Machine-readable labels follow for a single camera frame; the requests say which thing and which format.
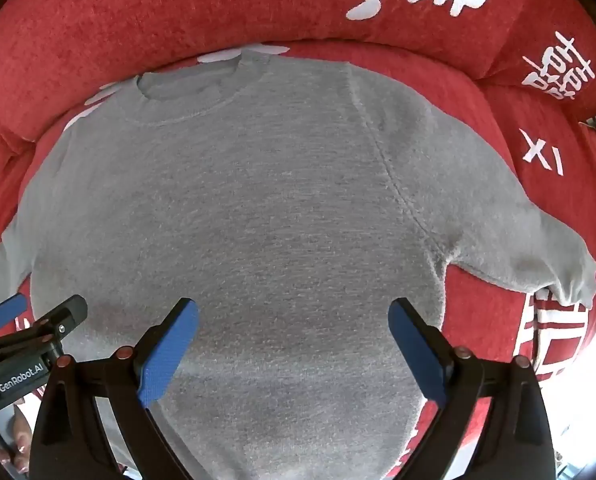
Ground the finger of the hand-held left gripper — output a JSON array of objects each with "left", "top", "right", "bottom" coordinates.
[
  {"left": 0, "top": 294, "right": 29, "bottom": 344},
  {"left": 0, "top": 295, "right": 89, "bottom": 361}
]

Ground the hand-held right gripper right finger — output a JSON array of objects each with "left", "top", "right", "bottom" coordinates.
[{"left": 388, "top": 297, "right": 559, "bottom": 480}]

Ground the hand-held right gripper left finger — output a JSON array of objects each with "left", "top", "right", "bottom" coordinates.
[{"left": 29, "top": 297, "right": 201, "bottom": 480}]

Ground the grey sweater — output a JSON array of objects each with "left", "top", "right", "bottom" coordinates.
[{"left": 0, "top": 49, "right": 596, "bottom": 480}]

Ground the person's left hand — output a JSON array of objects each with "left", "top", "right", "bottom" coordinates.
[{"left": 12, "top": 404, "right": 32, "bottom": 472}]

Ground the red printed tablecloth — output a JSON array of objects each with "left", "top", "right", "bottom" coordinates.
[{"left": 0, "top": 0, "right": 596, "bottom": 480}]

